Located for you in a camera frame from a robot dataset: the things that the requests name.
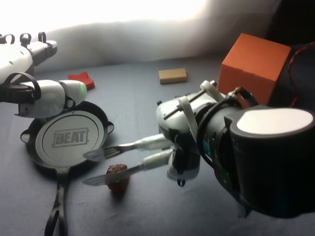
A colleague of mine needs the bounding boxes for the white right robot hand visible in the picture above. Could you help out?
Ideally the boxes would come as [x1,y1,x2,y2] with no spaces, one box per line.
[156,92,213,187]

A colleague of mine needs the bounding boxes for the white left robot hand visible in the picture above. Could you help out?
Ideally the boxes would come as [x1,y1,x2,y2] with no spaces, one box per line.
[0,31,87,118]

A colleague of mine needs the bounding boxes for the taped metal tongs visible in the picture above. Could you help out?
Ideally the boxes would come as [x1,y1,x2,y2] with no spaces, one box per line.
[82,134,177,187]

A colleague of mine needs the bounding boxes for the brown toy meat chunk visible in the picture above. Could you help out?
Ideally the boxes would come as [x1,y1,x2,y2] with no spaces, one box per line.
[104,163,130,197]

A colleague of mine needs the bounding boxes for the black frying pan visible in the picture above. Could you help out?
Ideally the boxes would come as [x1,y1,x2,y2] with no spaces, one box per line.
[20,100,115,236]

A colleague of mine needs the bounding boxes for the tan wooden rectangular block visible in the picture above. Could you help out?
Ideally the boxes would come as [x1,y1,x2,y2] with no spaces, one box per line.
[158,68,188,85]

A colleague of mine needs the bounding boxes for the red star block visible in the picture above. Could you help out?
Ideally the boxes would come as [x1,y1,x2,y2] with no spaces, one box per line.
[68,71,95,90]

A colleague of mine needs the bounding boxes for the white backdrop cloth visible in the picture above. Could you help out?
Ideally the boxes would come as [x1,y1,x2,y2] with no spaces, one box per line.
[0,0,284,79]

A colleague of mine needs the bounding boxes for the grey table cloth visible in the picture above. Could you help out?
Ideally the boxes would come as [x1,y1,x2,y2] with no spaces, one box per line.
[0,46,315,236]

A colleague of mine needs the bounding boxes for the large orange cube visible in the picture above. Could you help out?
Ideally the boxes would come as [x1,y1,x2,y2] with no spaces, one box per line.
[218,33,292,109]

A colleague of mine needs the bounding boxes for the red twisted cable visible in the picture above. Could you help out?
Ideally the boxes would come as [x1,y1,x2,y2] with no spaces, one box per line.
[287,41,315,108]

